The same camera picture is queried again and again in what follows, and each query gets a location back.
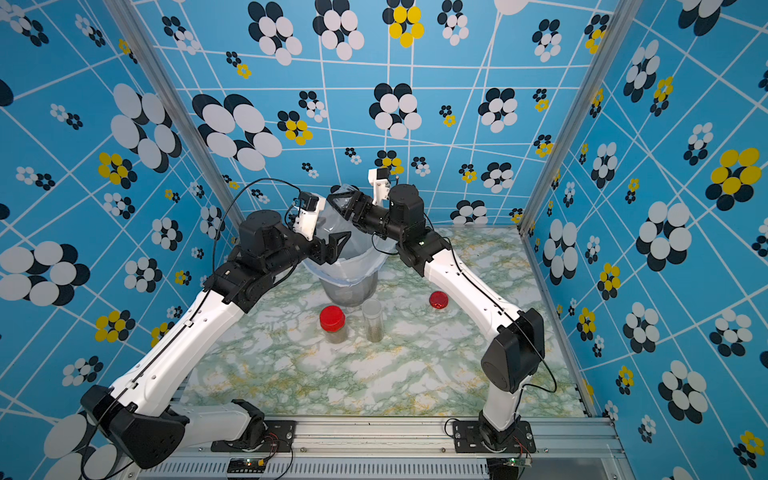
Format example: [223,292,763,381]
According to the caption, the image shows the lidless clear jar beans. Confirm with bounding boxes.
[361,298,383,343]

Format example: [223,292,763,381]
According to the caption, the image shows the aluminium corner post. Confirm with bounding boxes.
[105,1,244,229]
[519,0,643,236]

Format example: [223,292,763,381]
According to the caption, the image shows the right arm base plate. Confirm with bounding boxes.
[445,420,537,456]

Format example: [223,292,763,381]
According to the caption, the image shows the left aluminium corner post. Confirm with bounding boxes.
[105,1,244,229]

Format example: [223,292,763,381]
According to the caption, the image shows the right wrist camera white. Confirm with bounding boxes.
[368,167,391,207]

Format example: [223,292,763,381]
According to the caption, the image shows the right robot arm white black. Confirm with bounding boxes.
[327,184,545,452]

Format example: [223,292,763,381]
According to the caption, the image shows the clear jar with mung beans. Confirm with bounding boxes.
[314,194,361,253]

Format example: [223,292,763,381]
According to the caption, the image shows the grey trash bin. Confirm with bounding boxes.
[320,272,378,307]

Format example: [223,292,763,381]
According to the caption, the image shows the aluminium front rail frame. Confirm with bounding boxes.
[121,416,635,479]

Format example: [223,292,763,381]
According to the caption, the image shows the right black cable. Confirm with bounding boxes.
[370,233,400,258]

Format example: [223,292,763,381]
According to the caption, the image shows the left circuit board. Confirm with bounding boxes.
[226,458,269,476]

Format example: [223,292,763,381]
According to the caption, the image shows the red lid jar left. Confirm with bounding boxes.
[319,305,348,344]

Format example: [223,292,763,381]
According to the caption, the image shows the right aluminium corner post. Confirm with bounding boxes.
[519,0,643,236]

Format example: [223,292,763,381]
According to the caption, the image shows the black cable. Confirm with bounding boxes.
[370,233,400,258]
[211,177,304,265]

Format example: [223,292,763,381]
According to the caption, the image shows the left black cable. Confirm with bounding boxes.
[211,177,304,265]

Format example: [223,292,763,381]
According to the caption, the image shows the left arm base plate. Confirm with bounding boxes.
[211,420,298,454]

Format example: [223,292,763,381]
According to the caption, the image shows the circuit board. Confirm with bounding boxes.
[226,458,269,476]
[486,458,531,480]

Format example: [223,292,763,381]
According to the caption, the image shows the right circuit board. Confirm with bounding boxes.
[486,458,531,480]

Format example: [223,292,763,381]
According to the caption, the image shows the white plastic bin liner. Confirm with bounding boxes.
[302,230,397,286]

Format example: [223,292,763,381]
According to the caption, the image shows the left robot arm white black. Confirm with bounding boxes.
[81,210,351,469]

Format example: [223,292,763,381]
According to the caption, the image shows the red jar lid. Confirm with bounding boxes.
[428,291,450,310]

